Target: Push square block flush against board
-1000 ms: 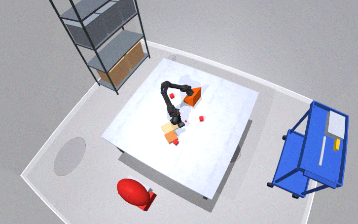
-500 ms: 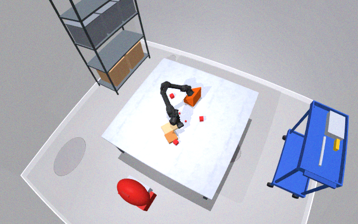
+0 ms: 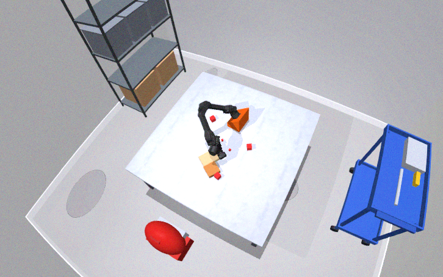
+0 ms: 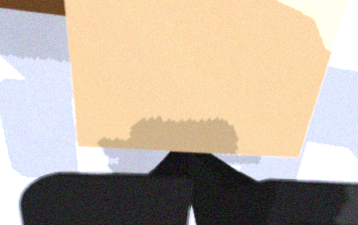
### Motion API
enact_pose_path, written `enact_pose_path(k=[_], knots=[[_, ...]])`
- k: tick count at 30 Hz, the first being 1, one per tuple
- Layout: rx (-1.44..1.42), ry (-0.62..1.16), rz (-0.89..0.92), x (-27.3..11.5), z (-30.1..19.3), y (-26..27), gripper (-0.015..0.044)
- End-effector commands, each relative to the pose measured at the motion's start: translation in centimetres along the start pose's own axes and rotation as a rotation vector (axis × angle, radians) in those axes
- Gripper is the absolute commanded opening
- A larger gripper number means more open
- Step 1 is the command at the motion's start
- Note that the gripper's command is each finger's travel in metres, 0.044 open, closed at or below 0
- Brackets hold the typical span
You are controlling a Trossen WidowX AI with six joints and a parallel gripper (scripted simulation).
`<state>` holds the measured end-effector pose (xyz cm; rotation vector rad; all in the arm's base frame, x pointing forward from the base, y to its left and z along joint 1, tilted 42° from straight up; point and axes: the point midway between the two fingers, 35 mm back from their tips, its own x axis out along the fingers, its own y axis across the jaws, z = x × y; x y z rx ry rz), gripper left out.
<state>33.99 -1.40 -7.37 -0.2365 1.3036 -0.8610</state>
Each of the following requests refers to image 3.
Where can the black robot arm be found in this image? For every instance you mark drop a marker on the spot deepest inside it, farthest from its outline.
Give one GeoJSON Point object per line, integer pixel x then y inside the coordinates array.
{"type": "Point", "coordinates": [208, 133]}

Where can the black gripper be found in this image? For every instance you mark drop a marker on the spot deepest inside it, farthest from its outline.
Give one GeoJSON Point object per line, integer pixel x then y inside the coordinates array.
{"type": "Point", "coordinates": [221, 153]}

